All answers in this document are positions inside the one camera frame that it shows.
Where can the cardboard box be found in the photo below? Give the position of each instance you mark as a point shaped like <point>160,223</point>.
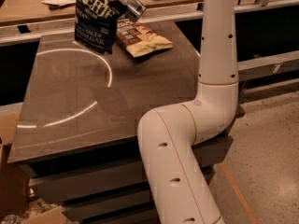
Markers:
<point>16,206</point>

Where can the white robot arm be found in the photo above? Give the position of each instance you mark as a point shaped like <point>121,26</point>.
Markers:
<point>167,133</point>

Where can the blue salt vinegar chip bag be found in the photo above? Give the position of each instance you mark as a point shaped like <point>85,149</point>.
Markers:
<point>96,24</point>

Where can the wooden desk in background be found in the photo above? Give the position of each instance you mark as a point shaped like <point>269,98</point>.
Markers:
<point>23,11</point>

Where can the brown yellow chip bag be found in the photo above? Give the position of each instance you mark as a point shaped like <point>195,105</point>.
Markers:
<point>138,39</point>

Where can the grey drawer cabinet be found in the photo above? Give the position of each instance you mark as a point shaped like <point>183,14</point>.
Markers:
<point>77,134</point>

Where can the silver blue redbull can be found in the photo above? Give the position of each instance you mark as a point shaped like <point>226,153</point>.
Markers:
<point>134,9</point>

